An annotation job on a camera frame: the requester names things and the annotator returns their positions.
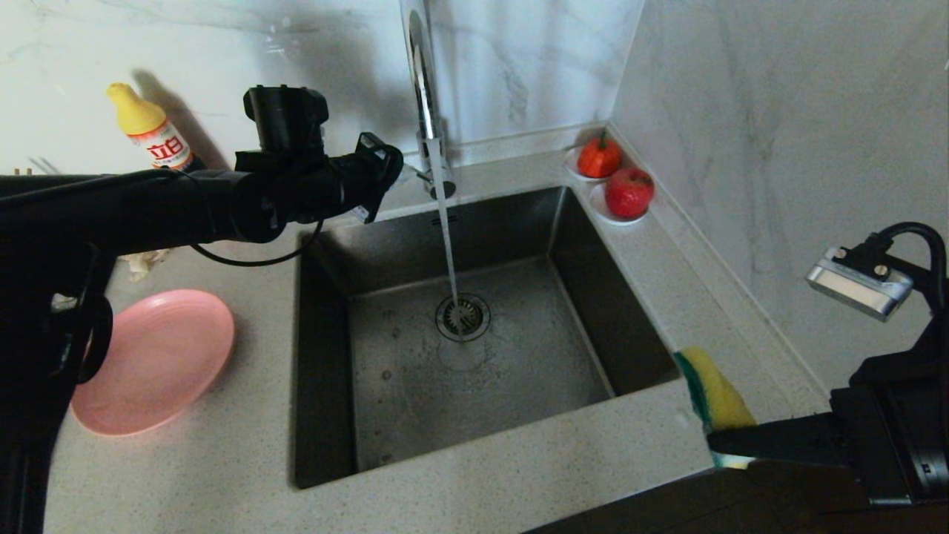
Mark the crumpled paper scrap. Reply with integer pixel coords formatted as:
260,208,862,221
122,248,171,283

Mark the yellow green sponge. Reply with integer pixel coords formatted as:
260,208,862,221
673,346,758,470

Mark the red tomato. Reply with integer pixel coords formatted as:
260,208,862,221
577,135,622,179

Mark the orange dish soap bottle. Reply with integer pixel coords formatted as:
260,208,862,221
108,83,201,171

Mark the running water stream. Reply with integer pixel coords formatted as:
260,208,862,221
436,159,469,346

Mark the red apple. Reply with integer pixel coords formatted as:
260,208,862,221
604,168,655,221

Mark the stainless steel sink basin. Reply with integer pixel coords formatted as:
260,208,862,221
293,185,681,489

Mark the pink plate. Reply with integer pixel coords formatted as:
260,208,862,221
72,289,236,436

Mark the chrome faucet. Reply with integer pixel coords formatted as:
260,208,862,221
397,0,460,202

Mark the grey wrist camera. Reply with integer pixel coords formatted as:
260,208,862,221
243,85,331,155
806,247,915,322

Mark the round metal drain strainer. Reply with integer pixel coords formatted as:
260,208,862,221
435,293,492,343

